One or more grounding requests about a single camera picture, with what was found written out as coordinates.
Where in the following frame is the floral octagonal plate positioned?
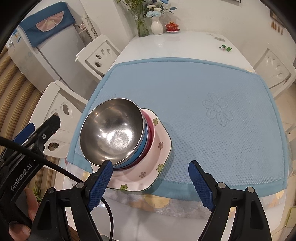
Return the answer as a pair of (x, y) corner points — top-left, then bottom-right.
(107, 108), (172, 192)

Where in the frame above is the black cable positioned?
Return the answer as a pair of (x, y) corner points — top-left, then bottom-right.
(0, 136), (115, 241)

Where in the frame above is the white chair far left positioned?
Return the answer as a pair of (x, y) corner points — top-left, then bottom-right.
(75, 35), (121, 83)

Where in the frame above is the white vase with flowers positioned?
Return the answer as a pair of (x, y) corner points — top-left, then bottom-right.
(144, 0), (177, 35)

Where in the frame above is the white chair far right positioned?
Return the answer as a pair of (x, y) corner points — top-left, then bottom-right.
(253, 44), (295, 100)

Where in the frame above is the white chair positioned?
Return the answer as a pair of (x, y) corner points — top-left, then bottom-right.
(28, 79), (90, 159)
(75, 35), (121, 83)
(253, 44), (295, 100)

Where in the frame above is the glass vase with greenery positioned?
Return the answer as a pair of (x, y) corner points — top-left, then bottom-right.
(116, 0), (149, 37)

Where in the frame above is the white chair near left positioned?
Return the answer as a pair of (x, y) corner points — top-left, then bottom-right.
(28, 79), (90, 159)

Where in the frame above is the grey refrigerator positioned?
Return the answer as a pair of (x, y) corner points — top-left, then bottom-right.
(6, 1), (100, 93)

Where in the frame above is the small green toy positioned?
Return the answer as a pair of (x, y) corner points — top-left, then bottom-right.
(219, 44), (232, 52)

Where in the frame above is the light blue table mat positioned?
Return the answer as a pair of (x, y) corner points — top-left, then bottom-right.
(67, 58), (290, 201)

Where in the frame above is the left hand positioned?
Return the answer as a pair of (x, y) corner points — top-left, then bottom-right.
(9, 188), (39, 241)

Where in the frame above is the red steel bowl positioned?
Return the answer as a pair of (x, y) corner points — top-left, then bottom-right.
(114, 108), (155, 171)

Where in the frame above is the blue steel bowl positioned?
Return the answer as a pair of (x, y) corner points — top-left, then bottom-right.
(79, 98), (148, 168)

